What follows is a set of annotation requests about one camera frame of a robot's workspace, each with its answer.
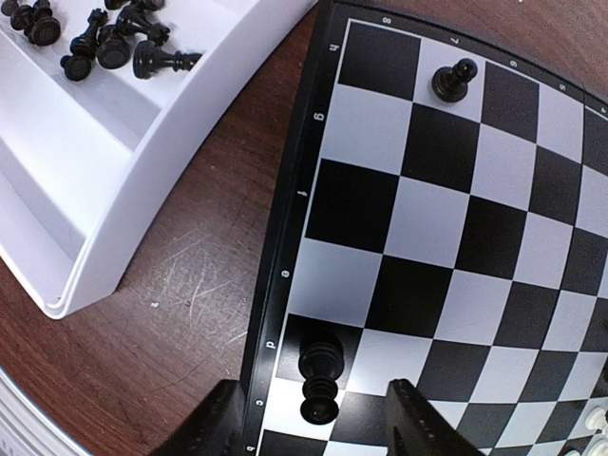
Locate front aluminium rail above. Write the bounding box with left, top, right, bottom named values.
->
left=1, top=369, right=90, bottom=456

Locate white pawn eight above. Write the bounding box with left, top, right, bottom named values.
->
left=586, top=437, right=608, bottom=456

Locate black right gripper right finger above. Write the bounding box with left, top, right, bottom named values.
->
left=385, top=379, right=483, bottom=456

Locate black king piece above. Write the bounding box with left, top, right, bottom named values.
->
left=298, top=332, right=345, bottom=426

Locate black pawn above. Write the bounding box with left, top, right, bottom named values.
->
left=431, top=58, right=478, bottom=104

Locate black pieces pile in tray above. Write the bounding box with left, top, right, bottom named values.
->
left=1, top=1, right=202, bottom=82

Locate white pawn seven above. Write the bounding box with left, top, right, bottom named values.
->
left=584, top=408, right=608, bottom=435

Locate white compartment tray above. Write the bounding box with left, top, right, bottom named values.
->
left=1, top=1, right=312, bottom=319

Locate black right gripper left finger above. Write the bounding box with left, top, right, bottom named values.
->
left=151, top=379, right=244, bottom=456

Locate black and grey chessboard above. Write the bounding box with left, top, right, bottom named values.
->
left=239, top=1, right=607, bottom=455

